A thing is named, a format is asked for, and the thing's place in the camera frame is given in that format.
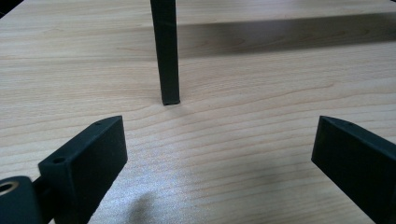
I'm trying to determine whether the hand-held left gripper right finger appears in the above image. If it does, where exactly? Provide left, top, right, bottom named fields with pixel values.
left=310, top=115, right=396, bottom=224

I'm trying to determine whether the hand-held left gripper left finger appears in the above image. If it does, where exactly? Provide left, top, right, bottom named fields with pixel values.
left=37, top=115, right=129, bottom=224

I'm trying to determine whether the black square metal post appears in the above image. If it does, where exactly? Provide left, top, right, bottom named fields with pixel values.
left=149, top=0, right=181, bottom=106

